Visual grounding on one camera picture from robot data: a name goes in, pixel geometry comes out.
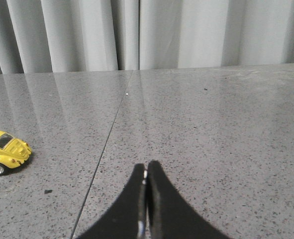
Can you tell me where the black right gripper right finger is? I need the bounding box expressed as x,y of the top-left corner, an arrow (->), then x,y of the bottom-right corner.
147,161 -> 228,239

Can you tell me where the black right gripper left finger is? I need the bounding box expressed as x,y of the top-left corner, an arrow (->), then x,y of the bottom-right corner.
79,164 -> 146,239

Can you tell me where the yellow toy beetle car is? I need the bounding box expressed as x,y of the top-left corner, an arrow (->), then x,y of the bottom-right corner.
0,130 -> 32,175

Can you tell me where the white pleated curtain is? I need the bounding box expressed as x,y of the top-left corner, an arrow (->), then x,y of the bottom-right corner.
0,0 -> 294,74

